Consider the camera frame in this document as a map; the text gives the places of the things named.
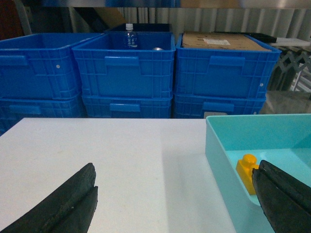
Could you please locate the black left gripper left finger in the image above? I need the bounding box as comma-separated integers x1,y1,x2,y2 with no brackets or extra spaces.
1,163,98,233

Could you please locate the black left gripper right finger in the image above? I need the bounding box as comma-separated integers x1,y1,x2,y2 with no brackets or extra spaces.
252,160,311,233

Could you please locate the yellow toy block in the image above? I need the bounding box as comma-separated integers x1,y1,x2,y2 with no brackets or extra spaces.
236,154,259,195

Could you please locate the brown cardboard box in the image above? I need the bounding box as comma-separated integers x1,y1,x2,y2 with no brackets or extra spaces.
182,32,271,51

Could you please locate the turquoise plastic bin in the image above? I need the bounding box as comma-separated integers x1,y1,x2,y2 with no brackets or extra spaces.
205,113,311,214

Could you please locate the blue crate lower middle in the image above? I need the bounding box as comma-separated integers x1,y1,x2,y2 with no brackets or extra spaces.
82,95,173,118

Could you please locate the blue crate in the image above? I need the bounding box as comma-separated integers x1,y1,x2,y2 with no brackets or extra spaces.
173,94,266,118
173,35,281,99
0,33,99,100
82,95,173,118
0,94,87,134
72,32,175,99

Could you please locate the blue crate lower left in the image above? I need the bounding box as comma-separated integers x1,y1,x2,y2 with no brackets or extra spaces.
0,94,87,134

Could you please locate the blue crate upper right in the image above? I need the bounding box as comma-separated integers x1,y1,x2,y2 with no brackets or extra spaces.
173,35,281,99

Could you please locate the grey expandable scissor conveyor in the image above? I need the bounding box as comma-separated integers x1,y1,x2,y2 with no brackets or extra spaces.
274,50,311,73

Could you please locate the blue crate lower right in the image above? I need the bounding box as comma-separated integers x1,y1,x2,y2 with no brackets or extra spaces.
173,94,266,118

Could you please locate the blue crate upper middle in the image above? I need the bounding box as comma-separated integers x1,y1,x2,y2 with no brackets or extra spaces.
72,32,175,99

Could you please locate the blue crate upper left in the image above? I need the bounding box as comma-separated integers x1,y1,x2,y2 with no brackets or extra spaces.
0,33,99,100

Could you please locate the white foam board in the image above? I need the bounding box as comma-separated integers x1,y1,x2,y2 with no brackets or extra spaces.
269,37,311,47

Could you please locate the clear plastic water bottle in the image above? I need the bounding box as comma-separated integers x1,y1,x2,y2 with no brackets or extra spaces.
124,23,138,49

